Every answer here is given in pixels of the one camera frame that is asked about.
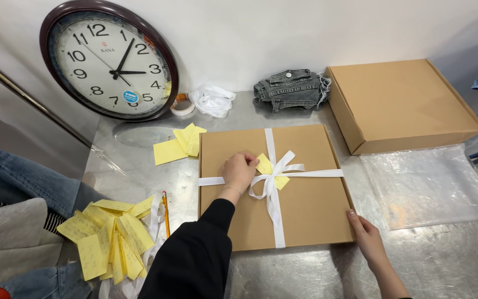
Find person's left hand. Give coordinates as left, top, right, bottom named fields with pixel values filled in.
left=221, top=152, right=261, bottom=196

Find person's right hand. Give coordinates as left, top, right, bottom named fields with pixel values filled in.
left=346, top=209, right=385, bottom=271

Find yellow paper note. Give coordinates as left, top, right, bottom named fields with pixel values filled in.
left=153, top=139, right=189, bottom=166
left=186, top=127, right=207, bottom=158
left=256, top=153, right=290, bottom=191
left=173, top=123, right=197, bottom=153

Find ribbon-tied brown cardboard box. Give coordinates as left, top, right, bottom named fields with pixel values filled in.
left=198, top=125, right=357, bottom=252

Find white satin ribbon bow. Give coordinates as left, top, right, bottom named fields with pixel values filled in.
left=198, top=128, right=344, bottom=249

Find crumpled white plastic bag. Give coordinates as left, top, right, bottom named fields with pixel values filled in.
left=188, top=85, right=237, bottom=118

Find clear plastic bag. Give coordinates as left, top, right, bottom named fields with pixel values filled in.
left=359, top=144, right=478, bottom=231

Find yellow pencil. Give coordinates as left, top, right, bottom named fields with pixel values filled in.
left=162, top=190, right=172, bottom=239

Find roll of clear tape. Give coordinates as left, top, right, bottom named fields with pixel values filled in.
left=170, top=93, right=196, bottom=117

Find loose white ribbon strips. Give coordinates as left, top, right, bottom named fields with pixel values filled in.
left=98, top=193, right=167, bottom=299

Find folded grey denim garment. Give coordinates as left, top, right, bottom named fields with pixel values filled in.
left=253, top=69, right=332, bottom=112

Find plain brown cardboard box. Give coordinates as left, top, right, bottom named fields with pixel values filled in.
left=325, top=58, right=478, bottom=156

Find pile of written yellow notes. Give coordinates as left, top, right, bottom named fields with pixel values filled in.
left=56, top=194, right=157, bottom=285

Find heap of clothes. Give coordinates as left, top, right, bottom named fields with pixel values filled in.
left=0, top=139, right=111, bottom=299

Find round brown wall clock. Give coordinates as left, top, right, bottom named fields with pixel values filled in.
left=39, top=0, right=180, bottom=122

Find metal rail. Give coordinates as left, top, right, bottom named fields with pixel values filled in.
left=0, top=49, right=93, bottom=148

